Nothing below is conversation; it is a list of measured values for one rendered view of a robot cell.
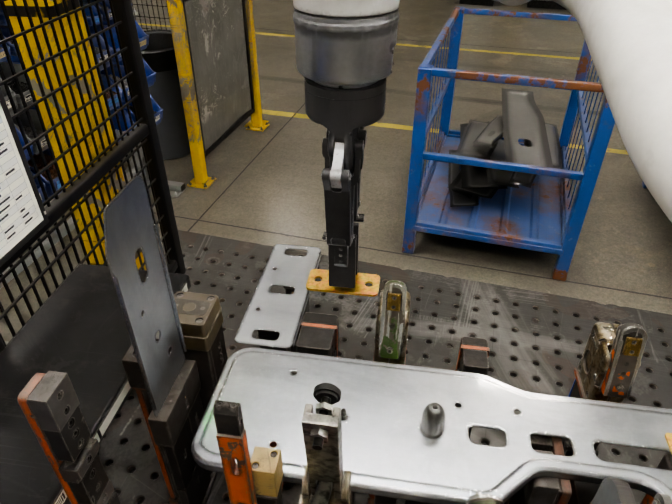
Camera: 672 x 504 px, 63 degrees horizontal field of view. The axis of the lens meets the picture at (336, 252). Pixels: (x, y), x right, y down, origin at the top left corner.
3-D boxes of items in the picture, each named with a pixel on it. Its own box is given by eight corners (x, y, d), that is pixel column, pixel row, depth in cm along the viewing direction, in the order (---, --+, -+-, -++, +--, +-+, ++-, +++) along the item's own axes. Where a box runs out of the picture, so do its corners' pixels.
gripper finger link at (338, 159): (356, 120, 51) (349, 138, 47) (355, 171, 54) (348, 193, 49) (331, 118, 52) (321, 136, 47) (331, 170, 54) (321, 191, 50)
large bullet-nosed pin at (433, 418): (441, 427, 79) (447, 397, 75) (441, 446, 77) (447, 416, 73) (419, 424, 80) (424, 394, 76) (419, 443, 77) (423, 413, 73)
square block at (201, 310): (242, 426, 113) (220, 293, 92) (230, 460, 107) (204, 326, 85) (205, 421, 114) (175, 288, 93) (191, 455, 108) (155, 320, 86)
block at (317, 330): (346, 410, 116) (348, 312, 100) (338, 456, 107) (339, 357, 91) (302, 405, 117) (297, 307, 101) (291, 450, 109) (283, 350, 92)
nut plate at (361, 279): (380, 276, 65) (380, 268, 64) (377, 297, 62) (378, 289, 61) (311, 270, 66) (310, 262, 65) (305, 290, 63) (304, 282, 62)
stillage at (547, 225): (437, 154, 374) (455, 5, 319) (560, 170, 355) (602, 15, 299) (401, 252, 282) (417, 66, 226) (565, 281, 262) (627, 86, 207)
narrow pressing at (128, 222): (188, 360, 88) (145, 170, 68) (159, 419, 78) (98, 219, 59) (185, 359, 88) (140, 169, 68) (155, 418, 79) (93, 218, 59)
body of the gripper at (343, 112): (382, 92, 46) (377, 189, 51) (390, 62, 53) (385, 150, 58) (295, 87, 47) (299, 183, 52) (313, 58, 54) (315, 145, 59)
